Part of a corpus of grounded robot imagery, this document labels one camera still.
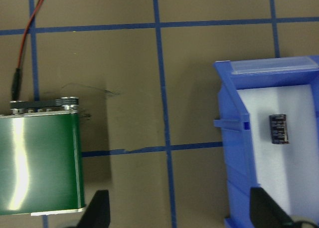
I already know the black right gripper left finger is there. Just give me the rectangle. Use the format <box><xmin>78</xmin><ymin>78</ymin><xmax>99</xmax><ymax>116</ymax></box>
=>
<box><xmin>76</xmin><ymin>190</ymin><xmax>111</xmax><ymax>228</ymax></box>

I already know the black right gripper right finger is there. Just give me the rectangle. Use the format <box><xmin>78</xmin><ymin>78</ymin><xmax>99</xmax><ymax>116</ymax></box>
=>
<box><xmin>250</xmin><ymin>187</ymin><xmax>294</xmax><ymax>228</ymax></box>

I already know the brown cylindrical capacitor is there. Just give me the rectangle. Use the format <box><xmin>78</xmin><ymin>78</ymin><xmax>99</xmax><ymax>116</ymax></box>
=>
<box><xmin>269</xmin><ymin>114</ymin><xmax>289</xmax><ymax>145</ymax></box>

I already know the green conveyor belt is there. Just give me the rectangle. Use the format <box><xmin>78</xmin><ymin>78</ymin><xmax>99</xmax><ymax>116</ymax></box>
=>
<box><xmin>0</xmin><ymin>97</ymin><xmax>85</xmax><ymax>216</ymax></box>

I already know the white foam bin liner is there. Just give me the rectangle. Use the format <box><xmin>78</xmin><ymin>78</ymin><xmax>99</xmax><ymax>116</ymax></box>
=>
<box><xmin>238</xmin><ymin>85</ymin><xmax>319</xmax><ymax>222</ymax></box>

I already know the blue plastic storage bin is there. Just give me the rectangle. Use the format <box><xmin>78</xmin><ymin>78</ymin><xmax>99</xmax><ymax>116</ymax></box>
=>
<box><xmin>214</xmin><ymin>55</ymin><xmax>319</xmax><ymax>228</ymax></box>

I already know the red black conveyor wire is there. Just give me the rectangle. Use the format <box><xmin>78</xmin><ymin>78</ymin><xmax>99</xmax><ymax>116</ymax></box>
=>
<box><xmin>10</xmin><ymin>0</ymin><xmax>52</xmax><ymax>101</ymax></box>

